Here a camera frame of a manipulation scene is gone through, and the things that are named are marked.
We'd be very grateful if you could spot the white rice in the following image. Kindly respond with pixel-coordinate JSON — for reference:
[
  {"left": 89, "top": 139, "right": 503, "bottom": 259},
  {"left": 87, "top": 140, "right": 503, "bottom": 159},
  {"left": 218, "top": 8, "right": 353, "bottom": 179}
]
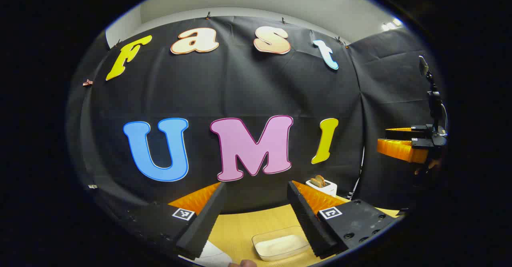
[{"left": 256, "top": 235, "right": 308, "bottom": 257}]

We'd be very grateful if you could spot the black backdrop cloth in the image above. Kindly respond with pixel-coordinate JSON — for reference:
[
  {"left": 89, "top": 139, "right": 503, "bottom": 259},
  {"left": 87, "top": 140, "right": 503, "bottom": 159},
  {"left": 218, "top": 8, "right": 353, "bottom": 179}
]
[{"left": 66, "top": 16, "right": 444, "bottom": 215}]

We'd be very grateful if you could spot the black phone stand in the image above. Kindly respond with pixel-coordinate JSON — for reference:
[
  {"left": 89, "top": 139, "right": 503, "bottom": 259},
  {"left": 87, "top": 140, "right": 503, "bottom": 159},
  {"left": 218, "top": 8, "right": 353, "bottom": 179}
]
[{"left": 418, "top": 56, "right": 444, "bottom": 127}]

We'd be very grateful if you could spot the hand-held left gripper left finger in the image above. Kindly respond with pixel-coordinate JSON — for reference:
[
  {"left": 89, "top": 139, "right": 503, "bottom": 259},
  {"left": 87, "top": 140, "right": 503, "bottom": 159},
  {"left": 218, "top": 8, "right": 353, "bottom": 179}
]
[{"left": 120, "top": 182, "right": 227, "bottom": 261}]

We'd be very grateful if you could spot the white toaster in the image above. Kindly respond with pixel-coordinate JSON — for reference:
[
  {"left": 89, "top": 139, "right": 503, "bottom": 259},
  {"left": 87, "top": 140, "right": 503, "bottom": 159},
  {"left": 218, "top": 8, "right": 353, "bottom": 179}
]
[{"left": 306, "top": 175, "right": 338, "bottom": 197}]

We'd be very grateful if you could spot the white rice cooker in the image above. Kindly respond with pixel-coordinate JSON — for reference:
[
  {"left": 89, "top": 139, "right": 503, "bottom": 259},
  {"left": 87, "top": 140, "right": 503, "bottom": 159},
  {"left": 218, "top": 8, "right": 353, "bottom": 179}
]
[{"left": 178, "top": 240, "right": 233, "bottom": 267}]

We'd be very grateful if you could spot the white cable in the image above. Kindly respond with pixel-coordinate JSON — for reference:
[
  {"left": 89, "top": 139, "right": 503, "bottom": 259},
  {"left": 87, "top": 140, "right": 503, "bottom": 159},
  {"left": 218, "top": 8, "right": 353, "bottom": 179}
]
[{"left": 347, "top": 147, "right": 365, "bottom": 199}]

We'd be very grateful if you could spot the clear plastic tray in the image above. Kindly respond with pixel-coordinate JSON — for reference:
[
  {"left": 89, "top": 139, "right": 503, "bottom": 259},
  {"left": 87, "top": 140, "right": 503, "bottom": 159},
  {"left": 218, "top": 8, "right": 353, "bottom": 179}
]
[{"left": 251, "top": 226, "right": 310, "bottom": 262}]

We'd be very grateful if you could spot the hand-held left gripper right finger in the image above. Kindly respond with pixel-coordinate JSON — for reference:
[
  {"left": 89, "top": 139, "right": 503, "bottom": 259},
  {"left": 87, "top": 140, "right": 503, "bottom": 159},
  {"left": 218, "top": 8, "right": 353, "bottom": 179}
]
[{"left": 287, "top": 180, "right": 400, "bottom": 259}]

